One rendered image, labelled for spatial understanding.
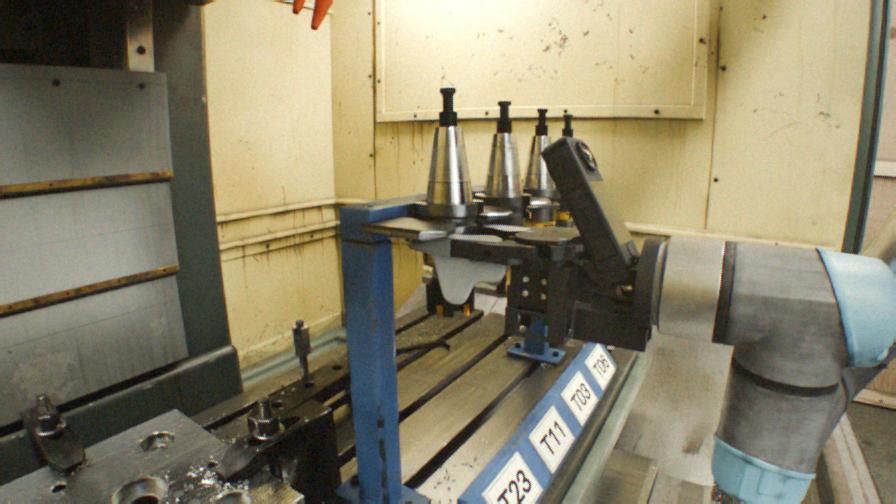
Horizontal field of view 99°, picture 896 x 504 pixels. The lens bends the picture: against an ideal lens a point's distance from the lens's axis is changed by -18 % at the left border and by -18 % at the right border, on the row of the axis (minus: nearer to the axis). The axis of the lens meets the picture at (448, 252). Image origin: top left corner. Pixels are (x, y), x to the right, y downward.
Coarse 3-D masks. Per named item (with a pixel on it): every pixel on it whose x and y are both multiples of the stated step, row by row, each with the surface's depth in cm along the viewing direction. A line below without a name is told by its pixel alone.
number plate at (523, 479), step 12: (516, 456) 48; (504, 468) 46; (516, 468) 47; (504, 480) 45; (516, 480) 46; (528, 480) 47; (492, 492) 43; (504, 492) 44; (516, 492) 45; (528, 492) 46; (540, 492) 47
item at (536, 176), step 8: (536, 136) 58; (544, 136) 58; (536, 144) 58; (544, 144) 58; (528, 152) 59; (536, 152) 58; (528, 160) 59; (536, 160) 58; (528, 168) 59; (536, 168) 58; (544, 168) 58; (528, 176) 59; (536, 176) 58; (544, 176) 58; (528, 184) 59; (536, 184) 58; (544, 184) 58; (552, 184) 59
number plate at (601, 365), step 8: (592, 352) 72; (600, 352) 74; (592, 360) 71; (600, 360) 73; (608, 360) 75; (592, 368) 69; (600, 368) 71; (608, 368) 73; (600, 376) 70; (608, 376) 72; (600, 384) 69
